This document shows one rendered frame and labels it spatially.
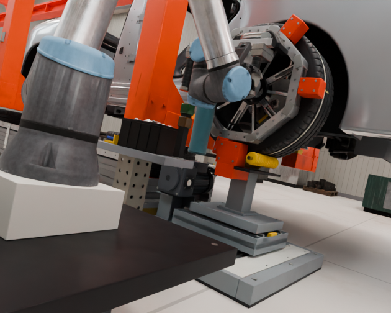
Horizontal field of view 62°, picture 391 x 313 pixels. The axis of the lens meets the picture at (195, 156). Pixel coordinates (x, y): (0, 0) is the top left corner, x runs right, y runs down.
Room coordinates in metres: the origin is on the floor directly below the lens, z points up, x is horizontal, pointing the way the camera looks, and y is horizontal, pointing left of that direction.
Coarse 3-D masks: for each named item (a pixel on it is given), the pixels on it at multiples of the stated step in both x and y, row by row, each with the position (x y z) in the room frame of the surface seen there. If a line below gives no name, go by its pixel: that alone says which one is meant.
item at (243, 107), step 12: (264, 72) 1.59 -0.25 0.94; (288, 72) 1.52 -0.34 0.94; (264, 84) 1.63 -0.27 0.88; (264, 96) 1.58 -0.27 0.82; (216, 108) 1.74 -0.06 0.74; (228, 108) 1.88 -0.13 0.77; (240, 108) 1.65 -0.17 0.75; (252, 108) 1.61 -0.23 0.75; (264, 108) 1.57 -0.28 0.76; (228, 120) 1.81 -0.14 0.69; (252, 120) 1.60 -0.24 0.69
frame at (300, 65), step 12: (240, 36) 1.59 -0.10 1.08; (288, 48) 1.43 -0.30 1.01; (300, 60) 1.38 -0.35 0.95; (300, 72) 1.37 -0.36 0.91; (288, 96) 1.39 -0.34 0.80; (300, 96) 1.41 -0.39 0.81; (288, 108) 1.38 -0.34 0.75; (216, 120) 1.66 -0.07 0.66; (276, 120) 1.41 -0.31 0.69; (288, 120) 1.43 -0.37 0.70; (216, 132) 1.59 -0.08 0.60; (228, 132) 1.55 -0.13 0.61; (240, 132) 1.51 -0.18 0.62; (252, 132) 1.48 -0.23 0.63; (264, 132) 1.44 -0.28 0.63
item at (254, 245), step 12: (180, 216) 1.69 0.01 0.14; (192, 216) 1.64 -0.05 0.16; (204, 216) 1.68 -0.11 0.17; (192, 228) 1.63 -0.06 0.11; (204, 228) 1.59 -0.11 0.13; (216, 228) 1.55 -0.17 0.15; (228, 228) 1.57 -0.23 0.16; (228, 240) 1.50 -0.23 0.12; (240, 240) 1.46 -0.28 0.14; (252, 240) 1.43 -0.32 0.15; (264, 240) 1.48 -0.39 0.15; (276, 240) 1.59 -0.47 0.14; (252, 252) 1.42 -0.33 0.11; (264, 252) 1.50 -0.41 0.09
